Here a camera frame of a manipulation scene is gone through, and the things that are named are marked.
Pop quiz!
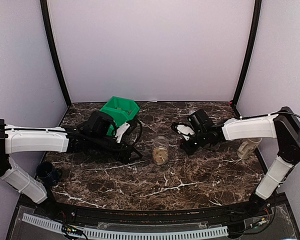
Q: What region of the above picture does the beige ceramic mug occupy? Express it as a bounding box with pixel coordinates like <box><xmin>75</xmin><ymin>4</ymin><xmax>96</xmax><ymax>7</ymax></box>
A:
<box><xmin>237</xmin><ymin>137</ymin><xmax>262</xmax><ymax>160</ymax></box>

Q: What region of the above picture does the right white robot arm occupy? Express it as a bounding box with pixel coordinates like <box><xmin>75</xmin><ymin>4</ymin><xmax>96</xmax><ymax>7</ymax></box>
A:
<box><xmin>171</xmin><ymin>106</ymin><xmax>300</xmax><ymax>217</ymax></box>

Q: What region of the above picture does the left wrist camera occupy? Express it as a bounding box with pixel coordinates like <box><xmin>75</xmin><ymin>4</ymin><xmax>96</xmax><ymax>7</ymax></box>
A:
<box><xmin>87</xmin><ymin>111</ymin><xmax>115</xmax><ymax>137</ymax></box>

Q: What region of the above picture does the clear glass jar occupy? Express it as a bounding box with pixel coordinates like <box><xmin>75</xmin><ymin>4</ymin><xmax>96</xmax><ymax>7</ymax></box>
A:
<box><xmin>152</xmin><ymin>136</ymin><xmax>169</xmax><ymax>166</ymax></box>

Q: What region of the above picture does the small green circuit board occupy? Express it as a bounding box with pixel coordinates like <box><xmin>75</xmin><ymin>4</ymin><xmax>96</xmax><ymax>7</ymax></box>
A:
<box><xmin>61</xmin><ymin>224</ymin><xmax>84</xmax><ymax>236</ymax></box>

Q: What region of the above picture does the dark blue mug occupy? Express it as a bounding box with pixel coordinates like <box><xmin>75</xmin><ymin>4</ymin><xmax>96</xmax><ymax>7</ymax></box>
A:
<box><xmin>35</xmin><ymin>161</ymin><xmax>63</xmax><ymax>187</ymax></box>

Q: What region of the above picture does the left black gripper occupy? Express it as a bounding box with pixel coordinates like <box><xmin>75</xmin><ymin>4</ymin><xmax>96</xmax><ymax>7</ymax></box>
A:
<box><xmin>90</xmin><ymin>133</ymin><xmax>143</xmax><ymax>164</ymax></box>

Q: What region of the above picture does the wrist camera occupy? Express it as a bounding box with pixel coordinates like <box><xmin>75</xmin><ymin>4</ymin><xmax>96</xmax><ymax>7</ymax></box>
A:
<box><xmin>187</xmin><ymin>109</ymin><xmax>214</xmax><ymax>133</ymax></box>
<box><xmin>87</xmin><ymin>111</ymin><xmax>115</xmax><ymax>137</ymax></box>

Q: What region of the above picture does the left black frame post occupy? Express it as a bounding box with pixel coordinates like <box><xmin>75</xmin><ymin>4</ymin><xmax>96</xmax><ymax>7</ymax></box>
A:
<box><xmin>40</xmin><ymin>0</ymin><xmax>72</xmax><ymax>108</ymax></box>

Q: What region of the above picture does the white slotted cable duct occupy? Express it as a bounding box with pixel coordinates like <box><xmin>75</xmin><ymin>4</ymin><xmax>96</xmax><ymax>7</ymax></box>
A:
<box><xmin>22</xmin><ymin>213</ymin><xmax>229</xmax><ymax>240</ymax></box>

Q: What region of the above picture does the black frame post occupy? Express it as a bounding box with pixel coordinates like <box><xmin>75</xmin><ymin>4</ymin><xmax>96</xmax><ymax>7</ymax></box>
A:
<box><xmin>40</xmin><ymin>0</ymin><xmax>72</xmax><ymax>108</ymax></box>
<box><xmin>231</xmin><ymin>0</ymin><xmax>262</xmax><ymax>109</ymax></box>

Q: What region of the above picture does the green bin end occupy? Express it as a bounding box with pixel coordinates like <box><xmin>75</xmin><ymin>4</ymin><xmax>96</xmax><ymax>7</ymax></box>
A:
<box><xmin>99</xmin><ymin>96</ymin><xmax>140</xmax><ymax>128</ymax></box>

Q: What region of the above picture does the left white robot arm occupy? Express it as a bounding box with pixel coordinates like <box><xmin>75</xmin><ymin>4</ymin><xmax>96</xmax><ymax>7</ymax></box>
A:
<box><xmin>0</xmin><ymin>119</ymin><xmax>143</xmax><ymax>218</ymax></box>

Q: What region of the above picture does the black front rail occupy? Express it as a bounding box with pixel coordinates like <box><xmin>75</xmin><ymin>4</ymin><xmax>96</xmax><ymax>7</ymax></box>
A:
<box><xmin>45</xmin><ymin>202</ymin><xmax>250</xmax><ymax>225</ymax></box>

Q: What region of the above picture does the right black frame post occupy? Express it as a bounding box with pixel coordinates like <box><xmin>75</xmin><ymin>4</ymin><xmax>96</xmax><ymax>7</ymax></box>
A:
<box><xmin>231</xmin><ymin>0</ymin><xmax>262</xmax><ymax>109</ymax></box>

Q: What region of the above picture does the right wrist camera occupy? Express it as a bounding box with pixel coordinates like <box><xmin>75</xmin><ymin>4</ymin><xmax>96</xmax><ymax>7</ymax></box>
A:
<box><xmin>187</xmin><ymin>109</ymin><xmax>214</xmax><ymax>133</ymax></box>

